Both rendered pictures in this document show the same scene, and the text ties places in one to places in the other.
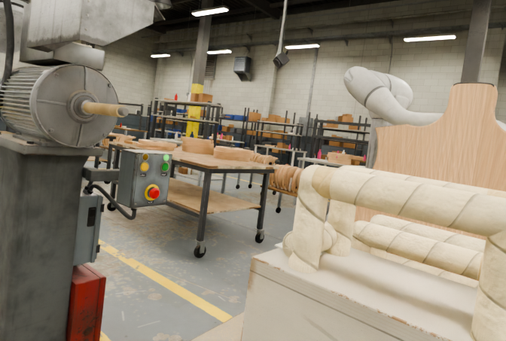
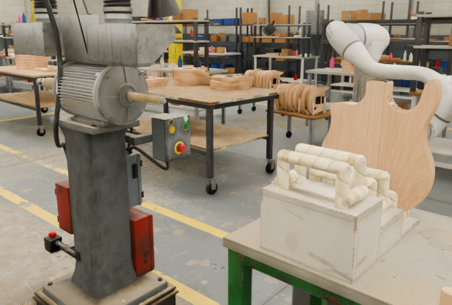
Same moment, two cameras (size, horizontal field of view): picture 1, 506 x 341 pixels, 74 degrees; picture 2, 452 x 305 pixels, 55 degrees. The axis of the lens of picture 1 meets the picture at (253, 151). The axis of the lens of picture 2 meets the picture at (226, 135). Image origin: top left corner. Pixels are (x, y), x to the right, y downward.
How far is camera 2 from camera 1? 77 cm
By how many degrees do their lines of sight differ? 11
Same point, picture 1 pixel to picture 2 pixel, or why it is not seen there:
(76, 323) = (138, 248)
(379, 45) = not seen: outside the picture
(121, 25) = (158, 48)
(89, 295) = (143, 228)
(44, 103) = (104, 99)
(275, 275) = (271, 194)
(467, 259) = not seen: hidden behind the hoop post
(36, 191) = (99, 158)
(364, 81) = (341, 38)
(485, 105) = (383, 93)
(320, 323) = (288, 209)
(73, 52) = not seen: hidden behind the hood
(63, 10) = (120, 44)
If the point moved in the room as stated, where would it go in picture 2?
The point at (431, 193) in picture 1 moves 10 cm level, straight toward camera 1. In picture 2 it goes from (319, 161) to (303, 172)
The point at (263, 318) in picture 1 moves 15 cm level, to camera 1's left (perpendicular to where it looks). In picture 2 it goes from (268, 211) to (212, 210)
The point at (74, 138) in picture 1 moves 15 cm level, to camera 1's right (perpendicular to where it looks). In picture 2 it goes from (124, 118) to (160, 119)
